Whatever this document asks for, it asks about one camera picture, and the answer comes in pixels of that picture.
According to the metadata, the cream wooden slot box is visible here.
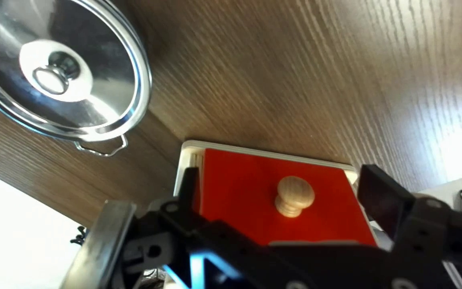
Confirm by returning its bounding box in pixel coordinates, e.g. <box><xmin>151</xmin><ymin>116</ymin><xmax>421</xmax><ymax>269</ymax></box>
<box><xmin>172</xmin><ymin>139</ymin><xmax>389</xmax><ymax>254</ymax></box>

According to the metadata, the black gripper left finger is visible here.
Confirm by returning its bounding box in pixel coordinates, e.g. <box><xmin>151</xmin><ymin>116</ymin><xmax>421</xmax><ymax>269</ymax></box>
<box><xmin>179</xmin><ymin>166</ymin><xmax>203</xmax><ymax>217</ymax></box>

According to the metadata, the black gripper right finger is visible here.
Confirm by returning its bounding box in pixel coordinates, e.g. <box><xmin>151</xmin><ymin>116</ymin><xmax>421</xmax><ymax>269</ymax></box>
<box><xmin>357</xmin><ymin>163</ymin><xmax>418</xmax><ymax>230</ymax></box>

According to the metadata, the small metal bowl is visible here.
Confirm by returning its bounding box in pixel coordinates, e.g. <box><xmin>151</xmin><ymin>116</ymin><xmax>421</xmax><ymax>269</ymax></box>
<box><xmin>0</xmin><ymin>0</ymin><xmax>155</xmax><ymax>160</ymax></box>

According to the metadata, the red box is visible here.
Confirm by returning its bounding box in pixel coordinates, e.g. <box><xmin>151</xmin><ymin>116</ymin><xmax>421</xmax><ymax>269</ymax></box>
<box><xmin>192</xmin><ymin>148</ymin><xmax>379</xmax><ymax>250</ymax></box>

